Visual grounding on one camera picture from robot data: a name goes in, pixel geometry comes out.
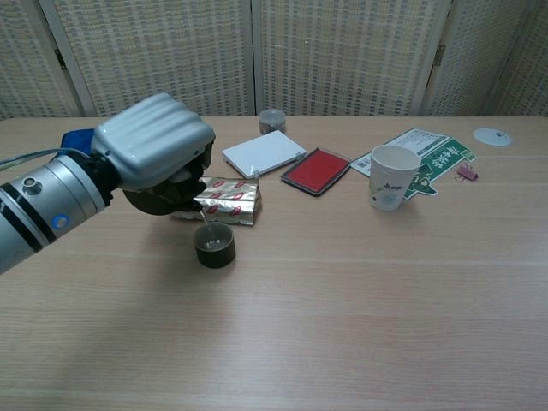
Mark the red patterned foil packet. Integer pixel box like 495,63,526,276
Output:
170,175,263,229

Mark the green white flattened carton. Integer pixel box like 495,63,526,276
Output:
349,127,477,202

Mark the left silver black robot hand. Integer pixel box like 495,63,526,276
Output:
91,92,217,203

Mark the white paper cup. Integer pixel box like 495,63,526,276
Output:
369,144,422,213

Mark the red ink pad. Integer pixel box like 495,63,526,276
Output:
279,146,352,199

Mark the white flat plastic case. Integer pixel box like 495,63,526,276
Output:
221,129,307,179

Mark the white round disc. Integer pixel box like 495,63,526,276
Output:
473,127,513,147

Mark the small round metal tin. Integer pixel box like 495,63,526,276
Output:
194,224,237,270

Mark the woven folding screen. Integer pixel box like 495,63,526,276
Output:
0,0,548,119

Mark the small clear round jar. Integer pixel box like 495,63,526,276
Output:
258,108,287,135

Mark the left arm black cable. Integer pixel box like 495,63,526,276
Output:
0,147,69,172

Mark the black teapot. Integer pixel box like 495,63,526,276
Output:
121,179,206,217

